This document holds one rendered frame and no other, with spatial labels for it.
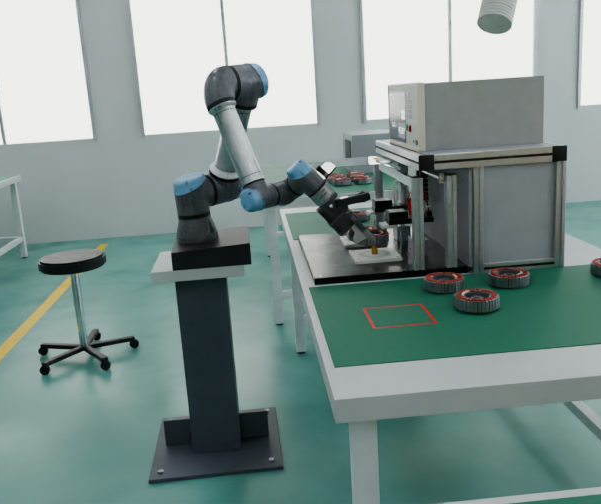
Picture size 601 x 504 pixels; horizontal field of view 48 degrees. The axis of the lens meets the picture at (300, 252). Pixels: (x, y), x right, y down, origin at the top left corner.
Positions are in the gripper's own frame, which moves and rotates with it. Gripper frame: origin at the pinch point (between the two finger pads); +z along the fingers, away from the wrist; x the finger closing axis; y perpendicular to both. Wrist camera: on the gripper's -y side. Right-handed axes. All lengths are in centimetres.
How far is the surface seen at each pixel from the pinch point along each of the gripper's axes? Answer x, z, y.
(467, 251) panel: 19.2, 18.1, -17.7
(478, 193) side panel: 21.1, 6.3, -31.4
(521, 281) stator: 41, 26, -21
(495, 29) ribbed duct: -114, 0, -107
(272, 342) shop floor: -133, 42, 81
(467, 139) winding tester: 10.5, -4.9, -41.3
